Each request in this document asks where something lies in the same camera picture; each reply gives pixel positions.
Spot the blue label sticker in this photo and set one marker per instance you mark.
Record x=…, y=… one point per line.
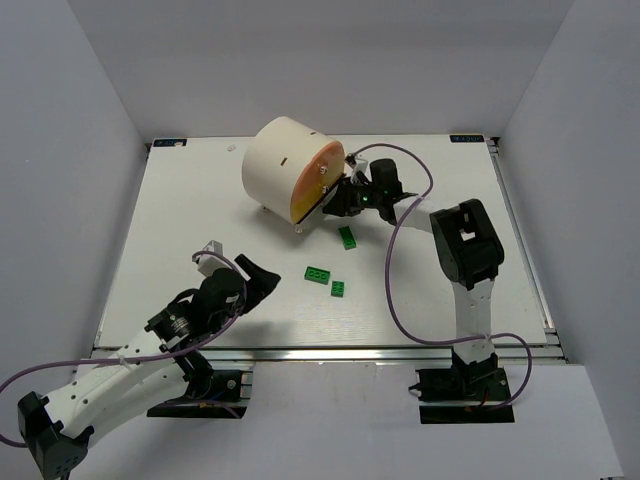
x=466, y=138
x=169, y=142

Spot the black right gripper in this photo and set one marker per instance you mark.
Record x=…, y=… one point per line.
x=345, y=196

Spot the cream round drawer cabinet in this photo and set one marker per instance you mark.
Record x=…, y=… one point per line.
x=275, y=158

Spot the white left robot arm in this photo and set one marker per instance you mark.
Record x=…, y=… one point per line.
x=161, y=364

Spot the green square lego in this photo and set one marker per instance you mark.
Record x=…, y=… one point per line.
x=337, y=289

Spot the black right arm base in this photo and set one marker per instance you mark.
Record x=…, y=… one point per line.
x=444, y=400

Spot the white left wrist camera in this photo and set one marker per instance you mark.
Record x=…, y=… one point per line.
x=209, y=258

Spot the orange top drawer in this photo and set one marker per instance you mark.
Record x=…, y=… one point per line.
x=322, y=170

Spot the dark green long lego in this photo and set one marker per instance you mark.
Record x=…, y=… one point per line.
x=347, y=238

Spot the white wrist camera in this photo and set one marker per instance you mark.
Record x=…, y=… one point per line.
x=358, y=168
x=209, y=258

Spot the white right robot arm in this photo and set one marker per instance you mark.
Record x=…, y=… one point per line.
x=467, y=246

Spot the yellow drawer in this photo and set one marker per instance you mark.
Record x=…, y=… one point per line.
x=312, y=197

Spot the blue label sticker left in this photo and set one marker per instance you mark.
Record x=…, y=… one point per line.
x=169, y=142

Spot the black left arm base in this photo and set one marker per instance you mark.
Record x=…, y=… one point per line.
x=210, y=392

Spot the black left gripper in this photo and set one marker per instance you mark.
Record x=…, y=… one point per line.
x=245, y=288

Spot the aluminium front rail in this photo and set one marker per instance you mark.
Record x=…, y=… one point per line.
x=405, y=353

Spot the blue label sticker right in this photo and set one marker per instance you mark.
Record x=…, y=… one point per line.
x=466, y=138

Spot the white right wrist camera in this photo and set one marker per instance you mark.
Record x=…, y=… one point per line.
x=358, y=168

